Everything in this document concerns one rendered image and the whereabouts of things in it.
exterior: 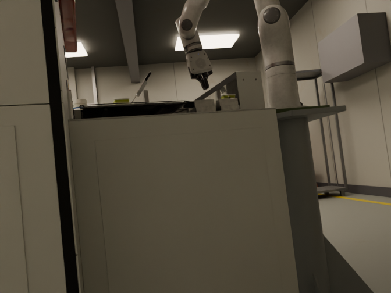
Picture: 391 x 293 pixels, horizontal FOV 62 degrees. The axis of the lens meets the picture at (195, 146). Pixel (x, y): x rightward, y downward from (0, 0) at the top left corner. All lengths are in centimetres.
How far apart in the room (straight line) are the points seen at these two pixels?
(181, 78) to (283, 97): 668
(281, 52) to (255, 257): 78
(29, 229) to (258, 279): 66
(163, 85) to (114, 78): 115
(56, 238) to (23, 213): 8
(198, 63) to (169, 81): 641
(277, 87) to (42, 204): 96
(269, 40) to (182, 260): 88
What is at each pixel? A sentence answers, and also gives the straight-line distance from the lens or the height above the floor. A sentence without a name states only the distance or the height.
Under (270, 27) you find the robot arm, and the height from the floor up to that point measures 116.
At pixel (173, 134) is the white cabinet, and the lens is 93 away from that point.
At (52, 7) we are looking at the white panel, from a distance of 77.
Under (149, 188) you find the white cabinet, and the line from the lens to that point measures 90.
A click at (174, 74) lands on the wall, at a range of 794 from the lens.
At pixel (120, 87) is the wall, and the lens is 785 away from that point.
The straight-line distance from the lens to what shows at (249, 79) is 113.
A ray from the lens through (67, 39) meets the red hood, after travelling 145.
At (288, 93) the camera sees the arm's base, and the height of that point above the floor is 90.
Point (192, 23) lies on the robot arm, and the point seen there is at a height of 125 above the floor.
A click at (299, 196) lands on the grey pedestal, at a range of 129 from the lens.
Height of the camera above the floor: 67
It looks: 3 degrees up
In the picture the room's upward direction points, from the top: 6 degrees counter-clockwise
